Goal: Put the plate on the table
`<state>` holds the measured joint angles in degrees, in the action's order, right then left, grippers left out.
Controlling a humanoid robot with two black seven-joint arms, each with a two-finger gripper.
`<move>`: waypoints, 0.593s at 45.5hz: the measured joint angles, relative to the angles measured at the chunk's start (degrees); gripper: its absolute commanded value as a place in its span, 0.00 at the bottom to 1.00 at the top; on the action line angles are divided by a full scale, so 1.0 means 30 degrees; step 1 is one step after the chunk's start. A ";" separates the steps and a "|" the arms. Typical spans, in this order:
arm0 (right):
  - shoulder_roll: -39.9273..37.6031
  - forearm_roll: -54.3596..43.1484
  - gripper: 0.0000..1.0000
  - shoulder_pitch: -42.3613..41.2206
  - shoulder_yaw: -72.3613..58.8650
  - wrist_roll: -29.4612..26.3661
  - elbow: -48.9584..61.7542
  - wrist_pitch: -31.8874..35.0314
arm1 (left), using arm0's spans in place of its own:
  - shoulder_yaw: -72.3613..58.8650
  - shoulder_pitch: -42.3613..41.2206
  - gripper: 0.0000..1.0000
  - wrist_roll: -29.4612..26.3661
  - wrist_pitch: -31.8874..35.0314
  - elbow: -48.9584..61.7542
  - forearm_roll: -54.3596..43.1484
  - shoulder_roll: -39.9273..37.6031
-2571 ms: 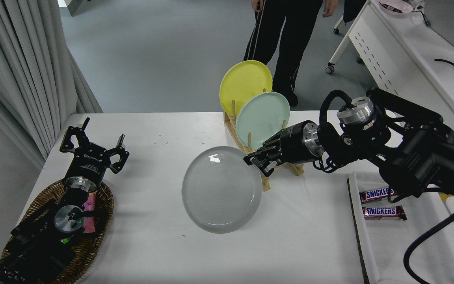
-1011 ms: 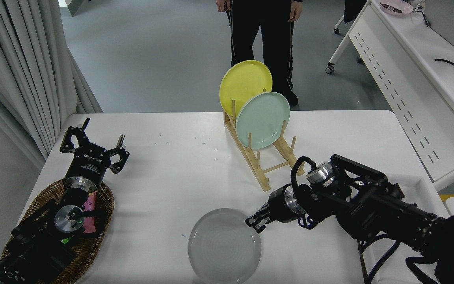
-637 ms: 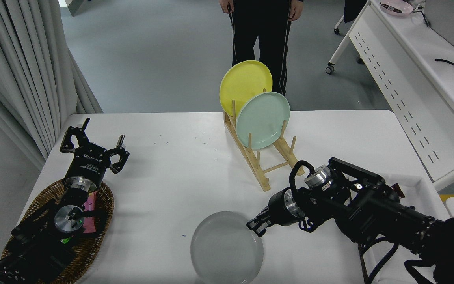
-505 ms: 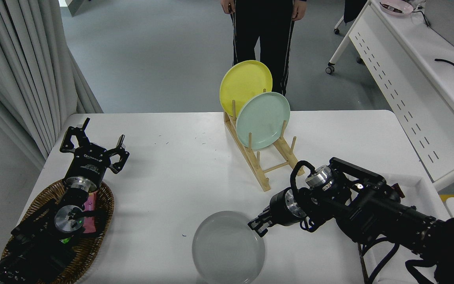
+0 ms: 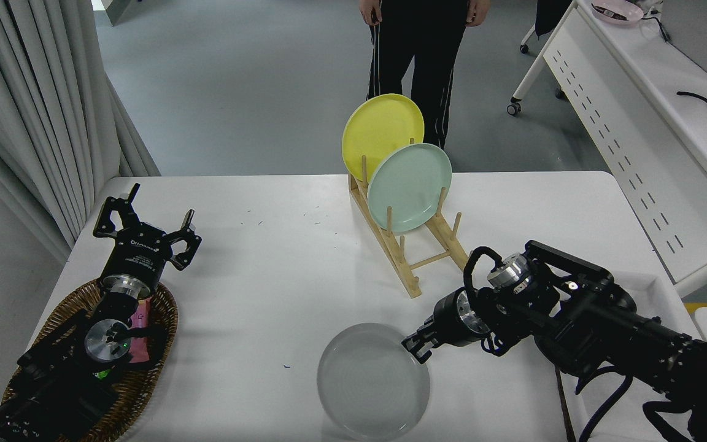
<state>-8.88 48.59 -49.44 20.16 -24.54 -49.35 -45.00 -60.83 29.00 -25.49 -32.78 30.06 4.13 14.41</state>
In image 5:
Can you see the pale grey curtain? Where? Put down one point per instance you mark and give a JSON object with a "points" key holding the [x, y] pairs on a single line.
{"points": [[28, 104]]}

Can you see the yellow plate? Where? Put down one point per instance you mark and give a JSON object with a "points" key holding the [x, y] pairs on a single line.
{"points": [[378, 132]]}

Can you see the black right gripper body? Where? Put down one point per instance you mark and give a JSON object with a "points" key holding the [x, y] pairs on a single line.
{"points": [[448, 322]]}

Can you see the brown wicker basket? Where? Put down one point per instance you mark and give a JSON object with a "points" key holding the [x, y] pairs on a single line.
{"points": [[151, 374]]}

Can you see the person's left hand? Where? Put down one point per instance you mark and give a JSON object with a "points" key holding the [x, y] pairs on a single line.
{"points": [[478, 11]]}

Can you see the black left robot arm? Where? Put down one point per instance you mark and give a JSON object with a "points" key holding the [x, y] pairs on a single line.
{"points": [[53, 380]]}

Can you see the person's right hand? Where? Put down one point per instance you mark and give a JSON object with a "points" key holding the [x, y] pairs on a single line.
{"points": [[370, 11]]}

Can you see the white tray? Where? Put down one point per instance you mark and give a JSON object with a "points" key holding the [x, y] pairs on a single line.
{"points": [[666, 301]]}

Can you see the pink bowl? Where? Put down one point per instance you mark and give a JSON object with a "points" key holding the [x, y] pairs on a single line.
{"points": [[617, 12]]}

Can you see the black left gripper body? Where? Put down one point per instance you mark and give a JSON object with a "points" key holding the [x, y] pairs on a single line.
{"points": [[139, 255]]}

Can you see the grey plate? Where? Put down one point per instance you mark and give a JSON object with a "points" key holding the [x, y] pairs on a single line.
{"points": [[369, 383]]}

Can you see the pink snack packet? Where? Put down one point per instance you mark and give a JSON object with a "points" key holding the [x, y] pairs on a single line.
{"points": [[140, 337]]}

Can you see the wooden plate rack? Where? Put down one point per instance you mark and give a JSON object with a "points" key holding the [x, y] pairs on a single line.
{"points": [[399, 258]]}

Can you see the white desk with perforated panel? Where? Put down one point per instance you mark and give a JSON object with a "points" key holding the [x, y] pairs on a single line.
{"points": [[654, 104]]}

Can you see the person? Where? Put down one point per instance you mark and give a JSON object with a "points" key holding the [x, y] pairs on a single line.
{"points": [[418, 55]]}

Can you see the pale green plate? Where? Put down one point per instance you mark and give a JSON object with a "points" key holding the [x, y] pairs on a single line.
{"points": [[409, 187]]}

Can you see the grey laptop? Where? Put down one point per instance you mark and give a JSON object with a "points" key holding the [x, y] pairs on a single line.
{"points": [[700, 34]]}

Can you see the black garment on chair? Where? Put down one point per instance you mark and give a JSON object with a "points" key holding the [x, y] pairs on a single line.
{"points": [[551, 15]]}

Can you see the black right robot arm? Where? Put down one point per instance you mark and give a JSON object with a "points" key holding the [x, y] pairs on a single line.
{"points": [[605, 325]]}

